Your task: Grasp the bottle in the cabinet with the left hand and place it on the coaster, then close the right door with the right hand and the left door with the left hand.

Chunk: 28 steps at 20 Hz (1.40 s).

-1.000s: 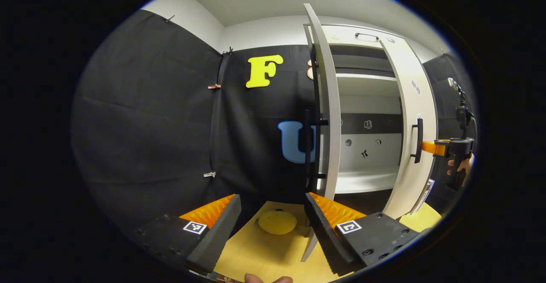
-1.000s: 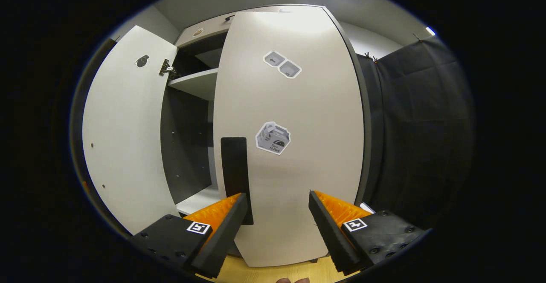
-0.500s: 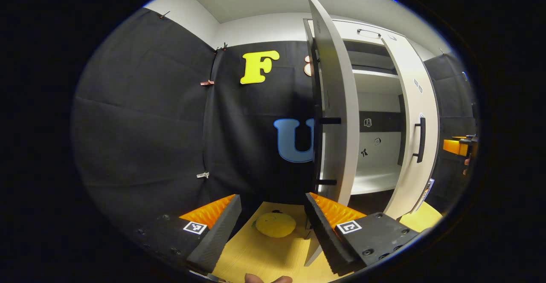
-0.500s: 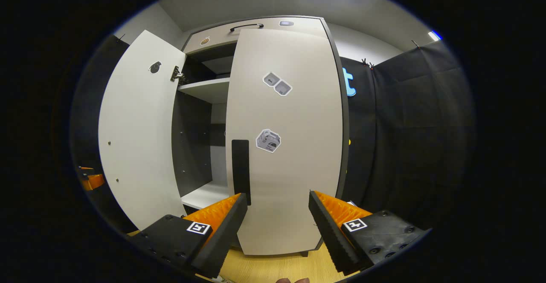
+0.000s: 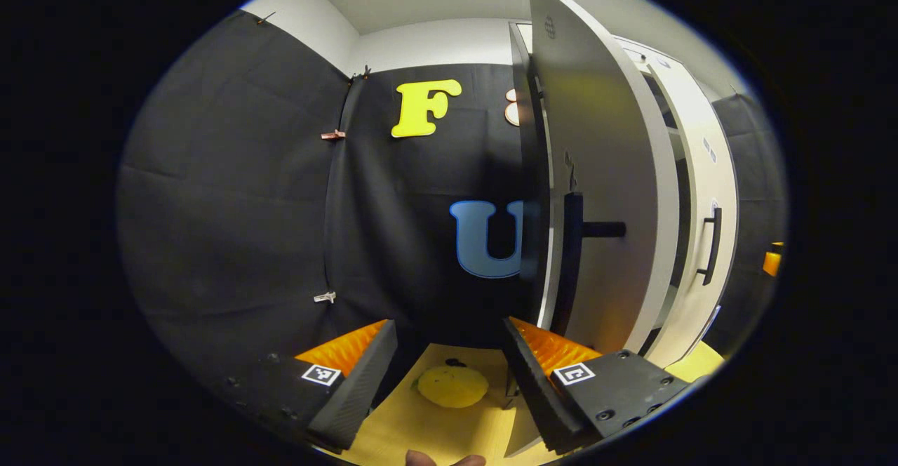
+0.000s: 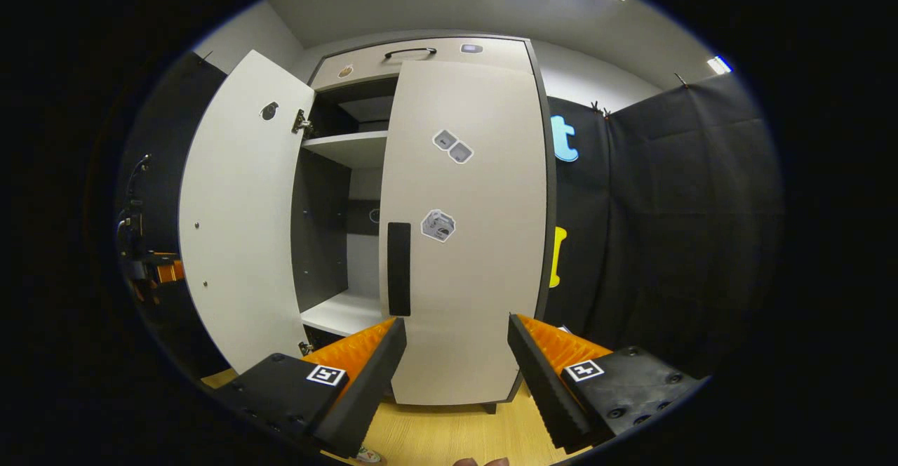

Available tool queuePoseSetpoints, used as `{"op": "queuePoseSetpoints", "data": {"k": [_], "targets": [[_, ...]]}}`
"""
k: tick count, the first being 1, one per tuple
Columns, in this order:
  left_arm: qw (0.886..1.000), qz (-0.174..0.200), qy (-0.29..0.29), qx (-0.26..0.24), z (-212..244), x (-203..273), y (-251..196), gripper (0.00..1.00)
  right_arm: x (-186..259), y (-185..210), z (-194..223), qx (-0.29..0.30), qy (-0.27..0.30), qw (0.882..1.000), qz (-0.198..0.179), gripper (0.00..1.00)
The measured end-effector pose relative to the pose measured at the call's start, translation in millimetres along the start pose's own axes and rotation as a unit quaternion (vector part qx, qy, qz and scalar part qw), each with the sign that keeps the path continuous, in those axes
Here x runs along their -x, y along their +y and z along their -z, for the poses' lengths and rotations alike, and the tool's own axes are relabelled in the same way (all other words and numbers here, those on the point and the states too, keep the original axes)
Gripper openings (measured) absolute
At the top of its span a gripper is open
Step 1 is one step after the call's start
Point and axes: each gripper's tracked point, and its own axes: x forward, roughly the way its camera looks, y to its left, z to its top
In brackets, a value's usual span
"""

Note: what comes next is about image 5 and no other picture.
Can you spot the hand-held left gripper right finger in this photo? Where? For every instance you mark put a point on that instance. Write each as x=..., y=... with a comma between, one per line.
x=537, y=389

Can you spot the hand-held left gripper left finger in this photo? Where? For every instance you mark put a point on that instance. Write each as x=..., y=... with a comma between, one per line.
x=358, y=389

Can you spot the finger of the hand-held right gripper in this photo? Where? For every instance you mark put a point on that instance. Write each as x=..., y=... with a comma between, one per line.
x=772, y=264

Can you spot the grey cabinet door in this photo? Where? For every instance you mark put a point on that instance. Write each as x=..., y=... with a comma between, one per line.
x=701, y=192
x=603, y=136

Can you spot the grey cabinet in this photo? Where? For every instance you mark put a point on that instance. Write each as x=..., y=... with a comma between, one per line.
x=530, y=157

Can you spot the yellow round object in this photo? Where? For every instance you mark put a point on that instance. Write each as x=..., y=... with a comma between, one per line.
x=452, y=387

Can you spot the white spring clip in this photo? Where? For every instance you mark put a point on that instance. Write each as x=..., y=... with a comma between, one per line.
x=325, y=297

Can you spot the black backdrop cloth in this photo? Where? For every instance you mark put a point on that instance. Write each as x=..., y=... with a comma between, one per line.
x=231, y=192

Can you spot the red spring clip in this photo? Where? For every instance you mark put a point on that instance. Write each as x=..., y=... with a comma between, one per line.
x=333, y=135

